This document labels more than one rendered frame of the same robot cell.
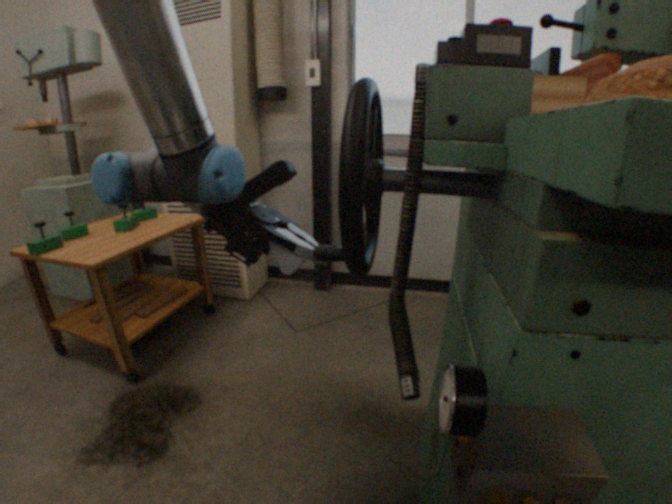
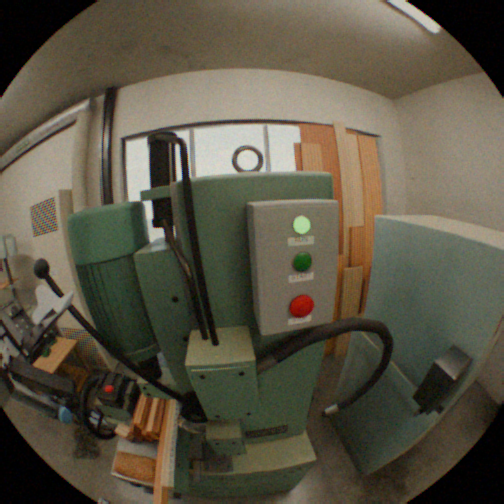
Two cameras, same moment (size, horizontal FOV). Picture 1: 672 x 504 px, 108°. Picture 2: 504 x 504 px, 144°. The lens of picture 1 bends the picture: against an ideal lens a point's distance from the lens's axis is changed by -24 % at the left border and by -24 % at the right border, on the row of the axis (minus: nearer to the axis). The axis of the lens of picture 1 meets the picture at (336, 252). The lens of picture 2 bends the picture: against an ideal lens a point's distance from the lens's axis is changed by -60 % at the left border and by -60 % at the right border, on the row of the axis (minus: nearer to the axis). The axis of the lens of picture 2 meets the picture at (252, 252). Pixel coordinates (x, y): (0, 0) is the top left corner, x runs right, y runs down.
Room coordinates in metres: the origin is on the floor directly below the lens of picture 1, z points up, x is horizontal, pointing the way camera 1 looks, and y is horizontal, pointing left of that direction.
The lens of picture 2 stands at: (-0.02, -0.53, 1.49)
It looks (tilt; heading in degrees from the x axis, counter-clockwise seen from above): 15 degrees down; 340
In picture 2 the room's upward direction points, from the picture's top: 4 degrees counter-clockwise
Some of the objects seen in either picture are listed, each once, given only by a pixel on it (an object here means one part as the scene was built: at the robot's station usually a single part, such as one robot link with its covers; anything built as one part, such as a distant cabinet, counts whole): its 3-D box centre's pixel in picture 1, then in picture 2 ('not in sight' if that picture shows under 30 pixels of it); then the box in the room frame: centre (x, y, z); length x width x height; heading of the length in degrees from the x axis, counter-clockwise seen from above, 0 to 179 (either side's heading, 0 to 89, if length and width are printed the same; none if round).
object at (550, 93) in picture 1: (556, 99); (125, 432); (0.30, -0.21, 0.92); 0.05 x 0.04 x 0.04; 59
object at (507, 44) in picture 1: (475, 55); (110, 387); (0.44, -0.19, 0.99); 0.13 x 0.11 x 0.06; 167
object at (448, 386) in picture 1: (463, 408); not in sight; (0.19, -0.11, 0.65); 0.06 x 0.04 x 0.08; 167
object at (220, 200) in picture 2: not in sight; (260, 343); (0.34, -0.66, 1.16); 0.22 x 0.22 x 0.72; 77
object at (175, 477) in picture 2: not in sight; (181, 403); (0.39, -0.41, 0.93); 0.60 x 0.02 x 0.06; 167
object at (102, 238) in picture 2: not in sight; (118, 280); (0.40, -0.38, 1.35); 0.18 x 0.18 x 0.31
